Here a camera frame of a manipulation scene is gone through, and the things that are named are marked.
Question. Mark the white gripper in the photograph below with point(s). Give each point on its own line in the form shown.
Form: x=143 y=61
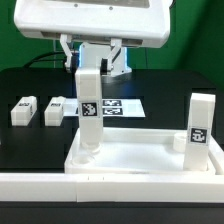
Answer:
x=134 y=23

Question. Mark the white desk top tray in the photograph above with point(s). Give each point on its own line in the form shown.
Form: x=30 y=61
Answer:
x=139 y=151

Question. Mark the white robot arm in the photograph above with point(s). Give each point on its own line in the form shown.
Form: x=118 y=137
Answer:
x=92 y=54

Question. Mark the white marker sheet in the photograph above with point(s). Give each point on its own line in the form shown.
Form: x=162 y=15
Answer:
x=111 y=108

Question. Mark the white front fence bar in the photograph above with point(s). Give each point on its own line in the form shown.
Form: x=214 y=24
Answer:
x=111 y=188

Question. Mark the black cable horizontal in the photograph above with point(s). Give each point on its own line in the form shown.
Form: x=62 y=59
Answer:
x=52 y=59

